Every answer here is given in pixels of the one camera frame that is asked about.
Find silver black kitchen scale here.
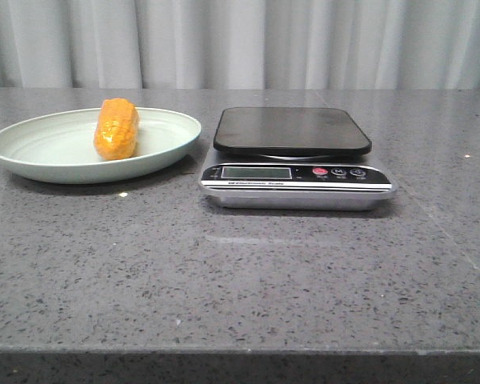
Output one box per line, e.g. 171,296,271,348
199,106,398,211

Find pale green round plate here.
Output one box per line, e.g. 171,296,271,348
0,107,202,184

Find white pleated curtain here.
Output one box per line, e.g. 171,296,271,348
0,1,480,90

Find orange corn cob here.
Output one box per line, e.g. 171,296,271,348
94,98,139,161

